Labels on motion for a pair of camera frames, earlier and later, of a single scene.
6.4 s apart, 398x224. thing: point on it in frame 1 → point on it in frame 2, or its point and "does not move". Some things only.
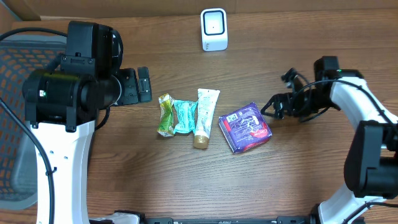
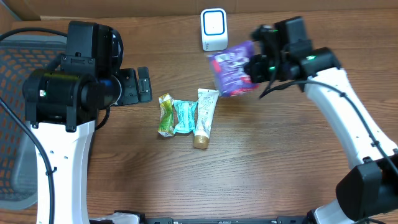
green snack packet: (165, 125) does not move
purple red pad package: (245, 129) → (227, 68)
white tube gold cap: (207, 99) does not move
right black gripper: (279, 101) → (257, 70)
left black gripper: (129, 77) does not move
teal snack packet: (185, 114) does not move
